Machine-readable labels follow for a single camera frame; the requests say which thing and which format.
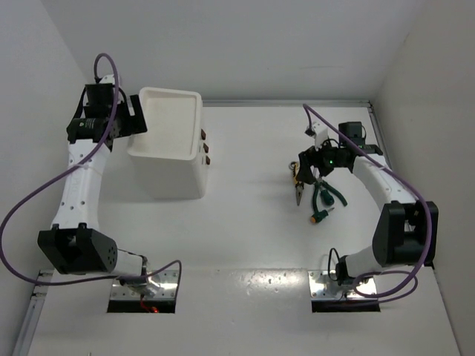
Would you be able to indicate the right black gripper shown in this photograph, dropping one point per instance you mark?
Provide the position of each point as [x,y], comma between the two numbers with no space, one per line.
[307,159]

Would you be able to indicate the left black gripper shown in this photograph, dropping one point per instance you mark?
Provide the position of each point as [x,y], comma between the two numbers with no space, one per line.
[133,124]

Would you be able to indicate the white drawer cabinet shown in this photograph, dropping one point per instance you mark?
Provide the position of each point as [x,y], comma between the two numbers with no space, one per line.
[169,160]

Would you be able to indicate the all green screwdriver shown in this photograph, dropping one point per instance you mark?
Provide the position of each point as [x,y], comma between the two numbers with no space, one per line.
[326,196]

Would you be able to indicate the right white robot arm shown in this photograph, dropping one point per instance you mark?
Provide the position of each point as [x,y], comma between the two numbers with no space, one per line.
[406,231]

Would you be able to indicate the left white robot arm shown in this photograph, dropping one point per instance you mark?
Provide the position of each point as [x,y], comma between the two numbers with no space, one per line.
[74,243]

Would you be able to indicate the green orange screwdriver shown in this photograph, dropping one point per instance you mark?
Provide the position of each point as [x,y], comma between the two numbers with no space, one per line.
[318,216]

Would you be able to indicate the yellow handled pliers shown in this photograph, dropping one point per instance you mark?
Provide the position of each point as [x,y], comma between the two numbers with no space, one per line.
[298,185]

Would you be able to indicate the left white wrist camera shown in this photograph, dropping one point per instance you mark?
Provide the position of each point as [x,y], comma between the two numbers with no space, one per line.
[109,79]

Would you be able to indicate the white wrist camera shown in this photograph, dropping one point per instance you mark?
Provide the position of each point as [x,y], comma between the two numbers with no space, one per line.
[319,132]
[109,79]

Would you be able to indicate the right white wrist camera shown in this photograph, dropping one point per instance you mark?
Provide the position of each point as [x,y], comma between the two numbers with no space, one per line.
[319,132]

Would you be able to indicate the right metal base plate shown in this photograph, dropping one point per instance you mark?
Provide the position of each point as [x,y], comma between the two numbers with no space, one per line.
[324,288]

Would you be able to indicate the metal base plate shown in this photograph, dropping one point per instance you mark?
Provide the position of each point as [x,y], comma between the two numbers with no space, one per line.
[324,288]
[161,287]

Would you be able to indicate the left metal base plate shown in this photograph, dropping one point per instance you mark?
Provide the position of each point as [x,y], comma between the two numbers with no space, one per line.
[161,287]

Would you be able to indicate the aluminium rail left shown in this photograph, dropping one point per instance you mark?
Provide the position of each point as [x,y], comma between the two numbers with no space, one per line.
[30,321]

